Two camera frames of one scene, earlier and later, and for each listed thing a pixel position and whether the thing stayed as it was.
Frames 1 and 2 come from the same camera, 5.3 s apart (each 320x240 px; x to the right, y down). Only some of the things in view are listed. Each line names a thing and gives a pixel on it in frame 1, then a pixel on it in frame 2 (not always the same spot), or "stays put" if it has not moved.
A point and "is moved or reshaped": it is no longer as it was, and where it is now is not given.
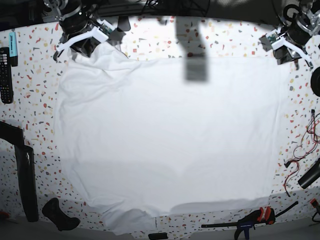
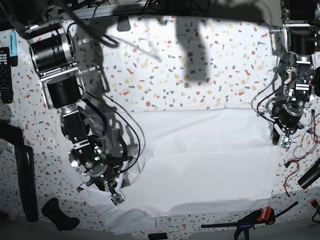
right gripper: x=294 y=31 -> x=287 y=116
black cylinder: x=311 y=175 stays put
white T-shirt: x=141 y=138 is moved or reshaped
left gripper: x=78 y=22 -> x=106 y=175
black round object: x=315 y=81 stays put
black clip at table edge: x=123 y=23 stays put
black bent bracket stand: x=13 y=133 stays put
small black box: x=158 y=236 stays put
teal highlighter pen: x=13 y=49 stays put
